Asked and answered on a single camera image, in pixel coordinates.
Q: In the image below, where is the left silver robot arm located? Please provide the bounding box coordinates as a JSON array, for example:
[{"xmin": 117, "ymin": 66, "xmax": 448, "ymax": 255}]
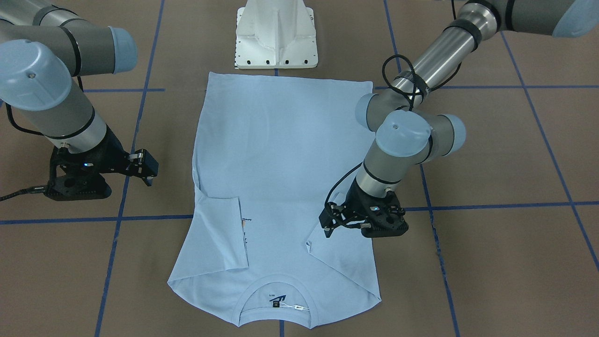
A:
[{"xmin": 319, "ymin": 0, "xmax": 598, "ymax": 238}]

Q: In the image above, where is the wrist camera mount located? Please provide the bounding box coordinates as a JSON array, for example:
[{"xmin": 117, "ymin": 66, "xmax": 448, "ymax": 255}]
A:
[
  {"xmin": 361, "ymin": 199, "xmax": 409, "ymax": 238},
  {"xmin": 43, "ymin": 170, "xmax": 112, "ymax": 201}
]

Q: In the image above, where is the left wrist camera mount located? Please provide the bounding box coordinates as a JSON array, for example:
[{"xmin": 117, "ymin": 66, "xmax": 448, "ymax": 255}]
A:
[{"xmin": 361, "ymin": 199, "xmax": 409, "ymax": 238}]

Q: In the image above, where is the white camera pedestal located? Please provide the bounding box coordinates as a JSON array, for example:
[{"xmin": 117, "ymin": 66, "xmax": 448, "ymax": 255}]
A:
[{"xmin": 234, "ymin": 0, "xmax": 319, "ymax": 70}]

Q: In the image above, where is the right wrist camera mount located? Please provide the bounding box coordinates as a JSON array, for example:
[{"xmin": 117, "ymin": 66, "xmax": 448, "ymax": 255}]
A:
[{"xmin": 43, "ymin": 170, "xmax": 112, "ymax": 201}]

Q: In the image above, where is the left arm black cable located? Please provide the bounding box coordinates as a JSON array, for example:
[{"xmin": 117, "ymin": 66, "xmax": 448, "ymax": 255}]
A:
[{"xmin": 325, "ymin": 52, "xmax": 461, "ymax": 206}]

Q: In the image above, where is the light blue t-shirt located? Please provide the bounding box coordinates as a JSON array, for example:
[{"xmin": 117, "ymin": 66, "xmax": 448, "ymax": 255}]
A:
[{"xmin": 167, "ymin": 73, "xmax": 381, "ymax": 329}]

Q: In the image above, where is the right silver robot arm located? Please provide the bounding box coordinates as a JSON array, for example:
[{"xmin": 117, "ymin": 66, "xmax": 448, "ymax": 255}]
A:
[{"xmin": 1, "ymin": 0, "xmax": 158, "ymax": 186}]

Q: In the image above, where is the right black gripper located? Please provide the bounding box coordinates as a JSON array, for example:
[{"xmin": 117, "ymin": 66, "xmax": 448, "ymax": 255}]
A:
[{"xmin": 49, "ymin": 126, "xmax": 159, "ymax": 186}]

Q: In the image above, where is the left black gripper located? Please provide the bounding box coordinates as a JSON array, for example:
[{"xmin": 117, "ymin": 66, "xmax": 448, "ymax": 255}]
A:
[{"xmin": 319, "ymin": 182, "xmax": 398, "ymax": 238}]

